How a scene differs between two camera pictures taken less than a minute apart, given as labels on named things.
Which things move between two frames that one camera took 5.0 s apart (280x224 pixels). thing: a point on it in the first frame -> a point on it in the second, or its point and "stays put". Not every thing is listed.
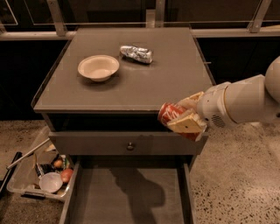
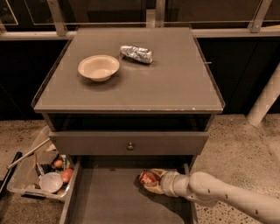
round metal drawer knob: x=130 y=147 stays put
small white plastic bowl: x=51 y=182 stays put
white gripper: x=212 y=107 -> x=168 y=183
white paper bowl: x=99 y=67 stays put
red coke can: x=168 y=111 -> x=148 y=177
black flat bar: x=16 y=157 stays put
